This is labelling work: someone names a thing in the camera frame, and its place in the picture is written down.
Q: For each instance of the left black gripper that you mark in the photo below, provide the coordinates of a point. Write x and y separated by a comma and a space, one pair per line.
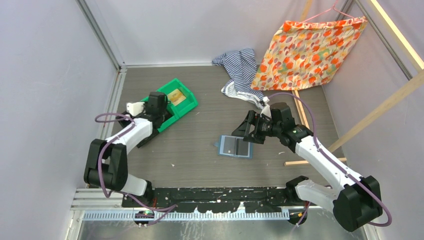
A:
163, 111

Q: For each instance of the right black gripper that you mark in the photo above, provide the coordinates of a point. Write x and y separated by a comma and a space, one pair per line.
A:
243, 129

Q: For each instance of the blue card holder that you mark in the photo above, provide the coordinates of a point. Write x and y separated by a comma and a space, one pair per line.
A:
218, 145

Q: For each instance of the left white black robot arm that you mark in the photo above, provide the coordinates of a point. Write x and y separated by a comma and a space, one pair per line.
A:
107, 159

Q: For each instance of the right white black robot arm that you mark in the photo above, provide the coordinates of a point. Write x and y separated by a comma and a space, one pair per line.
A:
353, 199

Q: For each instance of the grey card in holder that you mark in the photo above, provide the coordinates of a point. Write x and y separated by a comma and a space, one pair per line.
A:
228, 145

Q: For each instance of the yellow card in bin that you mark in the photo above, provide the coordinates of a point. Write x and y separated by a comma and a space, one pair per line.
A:
176, 97

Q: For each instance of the green plastic bin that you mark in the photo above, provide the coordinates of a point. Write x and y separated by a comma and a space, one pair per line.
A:
177, 112

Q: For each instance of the black plastic bin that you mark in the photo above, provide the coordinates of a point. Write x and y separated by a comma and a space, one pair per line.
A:
136, 132

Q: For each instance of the blue white striped cloth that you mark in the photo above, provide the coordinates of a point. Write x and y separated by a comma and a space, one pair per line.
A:
241, 67

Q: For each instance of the orange floral cloth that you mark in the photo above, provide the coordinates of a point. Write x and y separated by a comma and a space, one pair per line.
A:
303, 55

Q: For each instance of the pink clothes hanger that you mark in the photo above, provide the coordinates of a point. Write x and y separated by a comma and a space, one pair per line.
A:
332, 8

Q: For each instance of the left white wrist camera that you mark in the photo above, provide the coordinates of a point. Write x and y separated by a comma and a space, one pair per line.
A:
135, 108

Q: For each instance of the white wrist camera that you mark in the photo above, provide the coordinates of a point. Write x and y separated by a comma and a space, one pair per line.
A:
266, 111
135, 108

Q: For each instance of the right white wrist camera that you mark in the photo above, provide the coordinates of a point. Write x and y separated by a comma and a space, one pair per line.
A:
266, 111

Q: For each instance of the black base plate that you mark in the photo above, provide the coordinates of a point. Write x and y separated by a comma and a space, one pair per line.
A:
265, 199

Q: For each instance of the aluminium front rail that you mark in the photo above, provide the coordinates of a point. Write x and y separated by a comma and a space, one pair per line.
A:
124, 207

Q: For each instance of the wooden frame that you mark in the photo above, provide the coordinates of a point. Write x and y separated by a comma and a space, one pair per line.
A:
366, 78

